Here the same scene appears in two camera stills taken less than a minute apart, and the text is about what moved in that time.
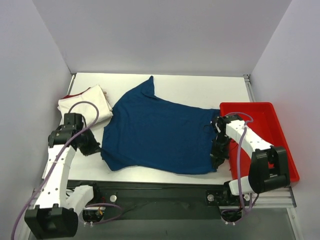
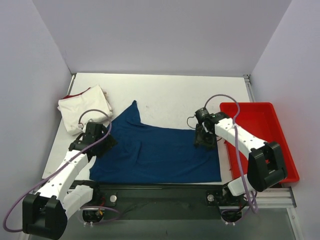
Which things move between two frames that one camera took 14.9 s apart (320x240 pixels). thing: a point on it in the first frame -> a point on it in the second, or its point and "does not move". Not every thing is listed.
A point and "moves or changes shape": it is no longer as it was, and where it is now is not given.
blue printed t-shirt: [149, 133] moves or changes shape
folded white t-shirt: [92, 103] does not move
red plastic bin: [261, 117] does not move
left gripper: [91, 146] -> [105, 144]
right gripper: [218, 146] -> [204, 139]
